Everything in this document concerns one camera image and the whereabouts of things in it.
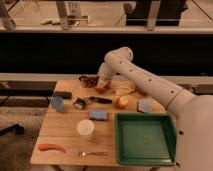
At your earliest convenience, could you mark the yellow banana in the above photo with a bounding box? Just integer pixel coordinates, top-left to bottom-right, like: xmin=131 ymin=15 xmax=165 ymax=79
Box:
xmin=114 ymin=86 xmax=135 ymax=96

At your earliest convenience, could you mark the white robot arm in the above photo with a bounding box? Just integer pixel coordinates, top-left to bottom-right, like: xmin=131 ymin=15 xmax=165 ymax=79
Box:
xmin=98 ymin=47 xmax=213 ymax=171

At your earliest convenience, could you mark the green plastic tray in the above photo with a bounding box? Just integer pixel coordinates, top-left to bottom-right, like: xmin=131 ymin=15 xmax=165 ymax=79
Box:
xmin=115 ymin=113 xmax=176 ymax=166

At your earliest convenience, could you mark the grey blue cloth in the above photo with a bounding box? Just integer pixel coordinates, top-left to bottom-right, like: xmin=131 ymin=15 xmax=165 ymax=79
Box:
xmin=137 ymin=98 xmax=152 ymax=113

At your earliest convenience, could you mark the white plastic cup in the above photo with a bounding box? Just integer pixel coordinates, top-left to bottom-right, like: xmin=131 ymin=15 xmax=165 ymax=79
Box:
xmin=77 ymin=119 xmax=95 ymax=139

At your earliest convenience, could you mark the dark red grape bunch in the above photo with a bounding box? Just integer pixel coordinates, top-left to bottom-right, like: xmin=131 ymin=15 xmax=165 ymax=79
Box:
xmin=79 ymin=75 xmax=99 ymax=88

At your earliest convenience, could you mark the yellow red apple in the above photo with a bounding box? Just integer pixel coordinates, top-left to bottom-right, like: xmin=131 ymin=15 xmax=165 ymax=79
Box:
xmin=117 ymin=96 xmax=129 ymax=108

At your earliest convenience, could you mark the red bowl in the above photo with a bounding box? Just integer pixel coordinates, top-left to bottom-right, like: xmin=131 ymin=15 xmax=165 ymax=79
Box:
xmin=96 ymin=86 xmax=111 ymax=94

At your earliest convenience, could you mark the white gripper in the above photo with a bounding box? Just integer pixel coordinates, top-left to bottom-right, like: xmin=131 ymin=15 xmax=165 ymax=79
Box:
xmin=96 ymin=63 xmax=116 ymax=90

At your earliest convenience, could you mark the small black white box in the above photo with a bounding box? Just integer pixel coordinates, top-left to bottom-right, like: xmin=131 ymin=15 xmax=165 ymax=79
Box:
xmin=73 ymin=98 xmax=86 ymax=110

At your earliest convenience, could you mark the blue sponge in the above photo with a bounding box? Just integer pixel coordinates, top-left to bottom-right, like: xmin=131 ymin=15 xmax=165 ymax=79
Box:
xmin=89 ymin=110 xmax=107 ymax=120

